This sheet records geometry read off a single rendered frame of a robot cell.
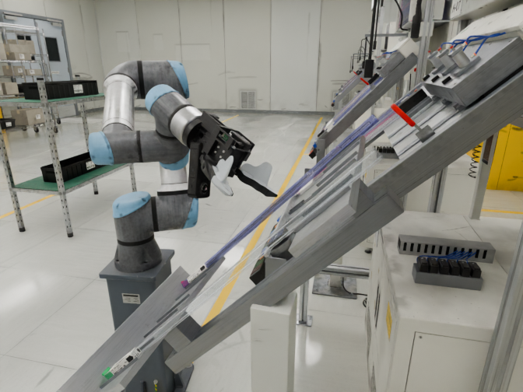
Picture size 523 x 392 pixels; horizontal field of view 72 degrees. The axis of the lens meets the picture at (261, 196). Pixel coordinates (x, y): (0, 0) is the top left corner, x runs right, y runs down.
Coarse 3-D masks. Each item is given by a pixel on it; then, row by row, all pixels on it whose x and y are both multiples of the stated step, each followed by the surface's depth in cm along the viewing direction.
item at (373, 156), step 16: (368, 160) 33; (352, 176) 34; (336, 192) 35; (304, 208) 36; (288, 224) 37; (272, 240) 38; (256, 256) 40; (240, 272) 41; (208, 288) 43; (192, 304) 45; (176, 320) 46; (160, 336) 48
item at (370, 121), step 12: (372, 120) 55; (360, 132) 56; (348, 144) 57; (312, 168) 60; (324, 168) 61; (300, 180) 62; (288, 192) 63; (276, 204) 64; (264, 216) 66; (252, 228) 67; (240, 240) 70; (216, 252) 72
